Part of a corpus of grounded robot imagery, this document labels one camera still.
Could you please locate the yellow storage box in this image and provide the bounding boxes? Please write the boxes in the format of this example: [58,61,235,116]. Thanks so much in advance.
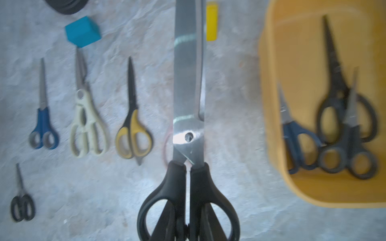
[259,1,386,208]

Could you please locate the dark blue handled scissors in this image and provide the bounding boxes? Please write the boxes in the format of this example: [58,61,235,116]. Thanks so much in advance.
[277,84,322,175]

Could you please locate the black yellow scissors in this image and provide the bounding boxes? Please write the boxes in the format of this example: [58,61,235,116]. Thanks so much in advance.
[115,57,153,166]

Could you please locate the all black pointed scissors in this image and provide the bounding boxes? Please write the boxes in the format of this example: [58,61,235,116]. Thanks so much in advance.
[316,15,379,144]

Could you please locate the large black steel scissors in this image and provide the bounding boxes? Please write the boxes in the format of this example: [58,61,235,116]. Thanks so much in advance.
[137,1,241,241]

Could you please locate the black microphone stand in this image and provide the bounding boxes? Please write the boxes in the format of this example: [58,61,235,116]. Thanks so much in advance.
[45,0,88,15]

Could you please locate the beige kitchen scissors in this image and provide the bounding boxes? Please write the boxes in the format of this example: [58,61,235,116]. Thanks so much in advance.
[69,48,110,158]

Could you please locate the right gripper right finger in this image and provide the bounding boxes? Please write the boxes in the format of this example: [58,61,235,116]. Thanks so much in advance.
[199,203,227,241]

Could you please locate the black handled scissors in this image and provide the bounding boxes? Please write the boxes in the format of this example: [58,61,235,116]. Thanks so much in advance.
[317,67,379,180]

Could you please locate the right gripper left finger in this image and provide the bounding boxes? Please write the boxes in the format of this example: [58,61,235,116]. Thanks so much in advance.
[149,201,176,241]

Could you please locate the yellow small block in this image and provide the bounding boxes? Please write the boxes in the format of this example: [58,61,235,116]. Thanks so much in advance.
[206,1,219,41]

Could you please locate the teal sponge block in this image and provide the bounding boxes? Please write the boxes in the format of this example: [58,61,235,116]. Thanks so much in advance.
[65,16,102,48]

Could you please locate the small black scissors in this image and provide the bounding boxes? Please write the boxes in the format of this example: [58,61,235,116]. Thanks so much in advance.
[10,163,36,223]

